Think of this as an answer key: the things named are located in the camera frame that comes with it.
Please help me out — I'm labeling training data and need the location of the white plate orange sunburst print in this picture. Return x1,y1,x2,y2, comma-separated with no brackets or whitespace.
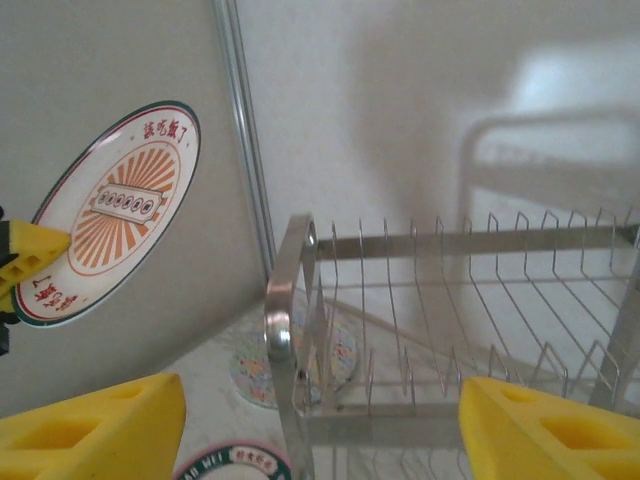
10,99,202,330

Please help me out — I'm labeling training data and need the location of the multicolour patterned plate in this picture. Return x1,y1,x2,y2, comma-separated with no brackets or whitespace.
228,294,360,410

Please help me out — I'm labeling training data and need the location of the white plate dark green ring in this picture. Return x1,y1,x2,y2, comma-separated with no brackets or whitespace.
171,438,295,480

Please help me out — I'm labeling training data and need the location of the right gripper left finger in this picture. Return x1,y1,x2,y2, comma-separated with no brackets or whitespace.
0,372,187,480

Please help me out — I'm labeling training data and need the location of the stainless steel dish rack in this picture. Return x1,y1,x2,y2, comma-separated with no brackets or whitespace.
263,212,640,480

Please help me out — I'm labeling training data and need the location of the aluminium frame post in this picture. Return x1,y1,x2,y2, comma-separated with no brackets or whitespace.
212,0,277,301

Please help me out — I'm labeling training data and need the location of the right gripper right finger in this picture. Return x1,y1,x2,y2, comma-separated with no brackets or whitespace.
458,377,640,480

